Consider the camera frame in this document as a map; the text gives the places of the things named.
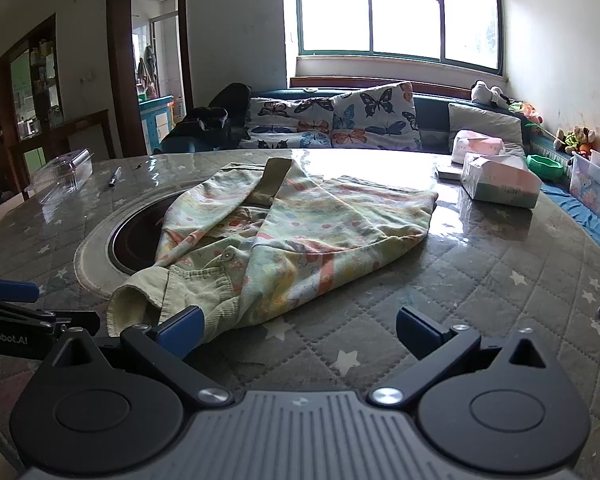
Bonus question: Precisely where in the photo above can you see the round inset table cooktop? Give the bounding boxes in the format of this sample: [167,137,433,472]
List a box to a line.
[74,189,191,298]

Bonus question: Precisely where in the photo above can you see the hanging clothes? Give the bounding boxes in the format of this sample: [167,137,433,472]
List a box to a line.
[136,45,159,97]

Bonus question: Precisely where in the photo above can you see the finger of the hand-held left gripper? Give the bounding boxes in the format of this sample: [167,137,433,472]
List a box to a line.
[0,300,102,340]
[0,274,41,306]

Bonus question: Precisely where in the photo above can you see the small plush toys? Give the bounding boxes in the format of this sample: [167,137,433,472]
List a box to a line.
[554,126,597,156]

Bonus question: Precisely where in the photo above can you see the pale green patterned shirt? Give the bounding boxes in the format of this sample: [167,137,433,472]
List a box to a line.
[106,157,440,338]

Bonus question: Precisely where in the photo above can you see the green bowl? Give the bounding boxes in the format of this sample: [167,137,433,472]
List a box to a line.
[526,154,565,181]

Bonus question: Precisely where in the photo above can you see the long butterfly pillow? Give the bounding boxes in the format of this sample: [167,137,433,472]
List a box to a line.
[247,96,337,133]

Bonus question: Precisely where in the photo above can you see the clear plastic storage boxes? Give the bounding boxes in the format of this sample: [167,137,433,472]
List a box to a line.
[460,154,543,209]

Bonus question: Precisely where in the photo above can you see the black jacket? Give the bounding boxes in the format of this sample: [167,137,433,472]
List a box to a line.
[207,82,253,128]

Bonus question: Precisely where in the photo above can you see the dark wooden door frame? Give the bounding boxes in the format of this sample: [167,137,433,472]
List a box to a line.
[106,0,194,158]

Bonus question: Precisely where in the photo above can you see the clear plastic container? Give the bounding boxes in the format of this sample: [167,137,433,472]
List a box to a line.
[24,149,95,206]

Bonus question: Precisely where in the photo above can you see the white plush dog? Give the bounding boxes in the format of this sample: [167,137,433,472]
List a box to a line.
[470,80,511,108]

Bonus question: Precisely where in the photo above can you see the blue seat cloth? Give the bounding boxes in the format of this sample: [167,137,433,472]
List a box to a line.
[537,180,600,261]

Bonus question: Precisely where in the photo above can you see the square butterfly pillow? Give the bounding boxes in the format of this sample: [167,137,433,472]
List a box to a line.
[331,81,423,152]

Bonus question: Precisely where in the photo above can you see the blue cabinet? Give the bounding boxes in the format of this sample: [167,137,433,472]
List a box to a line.
[139,95,175,153]

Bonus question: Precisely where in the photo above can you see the pink tissue pack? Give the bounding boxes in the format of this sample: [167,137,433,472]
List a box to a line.
[451,130,507,163]

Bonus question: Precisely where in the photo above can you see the flat butterfly pillow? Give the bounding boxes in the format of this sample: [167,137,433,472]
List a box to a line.
[245,125,334,151]

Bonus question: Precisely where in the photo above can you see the clear printed storage box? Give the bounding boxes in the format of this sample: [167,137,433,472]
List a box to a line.
[569,152,600,226]

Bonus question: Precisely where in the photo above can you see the grey cushion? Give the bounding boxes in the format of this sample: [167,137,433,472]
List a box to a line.
[447,102,525,153]

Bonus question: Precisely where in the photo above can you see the teal sofa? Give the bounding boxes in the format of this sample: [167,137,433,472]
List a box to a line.
[152,87,546,156]

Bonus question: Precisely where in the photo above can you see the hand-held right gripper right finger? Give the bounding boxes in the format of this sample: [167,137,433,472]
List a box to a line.
[370,306,561,408]

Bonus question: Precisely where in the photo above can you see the dark wooden side table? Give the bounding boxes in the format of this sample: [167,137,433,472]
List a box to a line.
[50,109,117,161]

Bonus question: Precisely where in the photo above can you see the green framed window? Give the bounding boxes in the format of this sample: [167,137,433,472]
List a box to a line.
[294,0,503,72]

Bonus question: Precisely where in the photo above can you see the black bag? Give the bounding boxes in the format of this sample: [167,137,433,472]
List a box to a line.
[162,106,231,154]

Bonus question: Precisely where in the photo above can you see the flat white box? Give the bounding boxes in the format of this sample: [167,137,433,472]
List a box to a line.
[434,162,466,182]

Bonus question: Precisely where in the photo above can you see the wooden glass door cabinet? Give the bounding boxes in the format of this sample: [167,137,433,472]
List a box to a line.
[0,12,63,206]

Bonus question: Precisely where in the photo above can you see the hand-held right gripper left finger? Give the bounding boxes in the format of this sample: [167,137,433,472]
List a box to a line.
[40,305,234,408]

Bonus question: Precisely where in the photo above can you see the pink plush toy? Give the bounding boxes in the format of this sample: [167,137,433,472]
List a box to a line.
[510,101,545,126]

